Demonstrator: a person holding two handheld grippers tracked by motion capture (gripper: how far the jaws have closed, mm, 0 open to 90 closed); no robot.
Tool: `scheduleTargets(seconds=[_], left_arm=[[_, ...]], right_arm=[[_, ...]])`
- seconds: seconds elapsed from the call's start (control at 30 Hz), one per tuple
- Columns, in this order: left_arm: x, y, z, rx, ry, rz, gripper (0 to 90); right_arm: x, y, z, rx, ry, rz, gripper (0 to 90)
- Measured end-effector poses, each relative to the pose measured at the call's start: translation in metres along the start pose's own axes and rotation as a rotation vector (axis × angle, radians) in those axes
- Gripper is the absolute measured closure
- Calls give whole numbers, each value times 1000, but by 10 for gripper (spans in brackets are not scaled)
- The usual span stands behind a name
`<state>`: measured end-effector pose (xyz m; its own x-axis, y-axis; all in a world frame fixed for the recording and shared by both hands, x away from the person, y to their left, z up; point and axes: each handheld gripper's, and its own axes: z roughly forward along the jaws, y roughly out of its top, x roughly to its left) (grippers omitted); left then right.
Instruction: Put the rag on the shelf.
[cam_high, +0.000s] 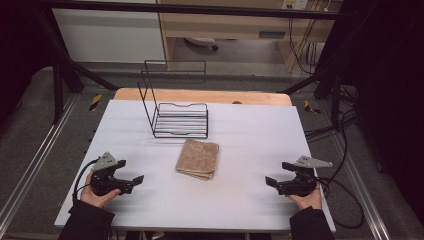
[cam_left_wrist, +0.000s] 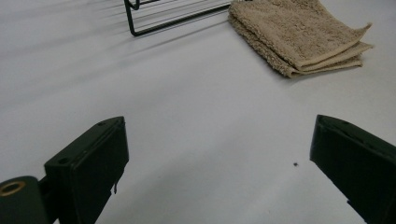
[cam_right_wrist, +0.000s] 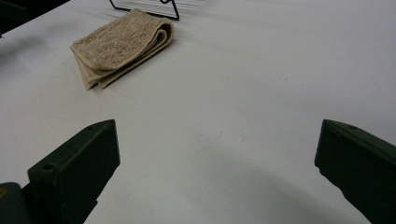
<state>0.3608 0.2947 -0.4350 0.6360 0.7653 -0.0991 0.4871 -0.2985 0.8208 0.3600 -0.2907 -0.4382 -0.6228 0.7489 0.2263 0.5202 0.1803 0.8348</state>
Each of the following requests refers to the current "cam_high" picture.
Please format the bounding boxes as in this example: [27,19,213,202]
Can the aluminium floor rail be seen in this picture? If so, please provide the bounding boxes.
[327,132,392,240]
[0,94,80,228]

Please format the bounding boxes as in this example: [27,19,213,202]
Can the black metal frame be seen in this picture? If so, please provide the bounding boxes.
[33,0,359,125]

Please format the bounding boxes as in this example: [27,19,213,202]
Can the light wooden desk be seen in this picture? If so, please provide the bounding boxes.
[156,0,344,73]

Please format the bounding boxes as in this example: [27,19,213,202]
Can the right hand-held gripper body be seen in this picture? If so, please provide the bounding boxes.
[276,155,334,198]

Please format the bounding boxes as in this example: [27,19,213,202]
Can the person's right hand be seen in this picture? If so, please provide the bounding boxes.
[287,185,323,211]

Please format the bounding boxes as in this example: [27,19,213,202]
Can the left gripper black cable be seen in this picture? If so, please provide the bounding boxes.
[72,157,101,205]

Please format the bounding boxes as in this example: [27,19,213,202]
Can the black floor cable bundle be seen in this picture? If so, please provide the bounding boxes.
[304,83,360,143]

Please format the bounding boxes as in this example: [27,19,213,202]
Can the dark curtain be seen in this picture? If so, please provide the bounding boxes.
[0,0,55,125]
[333,0,424,219]

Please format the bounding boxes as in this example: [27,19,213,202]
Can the hanging cables under desk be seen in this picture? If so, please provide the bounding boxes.
[287,16,322,76]

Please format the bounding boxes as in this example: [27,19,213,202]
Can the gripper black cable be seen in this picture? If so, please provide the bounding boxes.
[72,157,101,205]
[315,178,365,230]

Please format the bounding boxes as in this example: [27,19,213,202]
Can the black wire rack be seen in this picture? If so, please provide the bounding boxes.
[136,59,210,140]

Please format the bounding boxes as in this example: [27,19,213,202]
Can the white cabinet panel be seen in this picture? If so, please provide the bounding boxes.
[51,7,166,64]

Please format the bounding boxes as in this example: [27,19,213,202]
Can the person's left hand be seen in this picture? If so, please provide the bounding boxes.
[80,172,122,210]

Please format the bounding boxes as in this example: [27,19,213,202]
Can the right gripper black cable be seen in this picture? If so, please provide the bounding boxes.
[315,178,365,230]

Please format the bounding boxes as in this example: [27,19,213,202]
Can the white table cover sheet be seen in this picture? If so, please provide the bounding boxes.
[53,98,337,234]

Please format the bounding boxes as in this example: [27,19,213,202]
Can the brown towel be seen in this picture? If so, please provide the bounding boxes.
[175,138,221,182]

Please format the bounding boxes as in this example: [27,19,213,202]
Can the white power strip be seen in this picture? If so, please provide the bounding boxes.
[281,0,310,11]

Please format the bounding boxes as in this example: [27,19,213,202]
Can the office chair base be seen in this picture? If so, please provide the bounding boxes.
[183,36,220,52]

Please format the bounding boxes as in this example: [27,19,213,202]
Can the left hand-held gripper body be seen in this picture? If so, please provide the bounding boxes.
[90,152,135,197]

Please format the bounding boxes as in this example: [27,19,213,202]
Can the yellow black floor tape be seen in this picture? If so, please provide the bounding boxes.
[88,93,104,112]
[303,99,322,115]

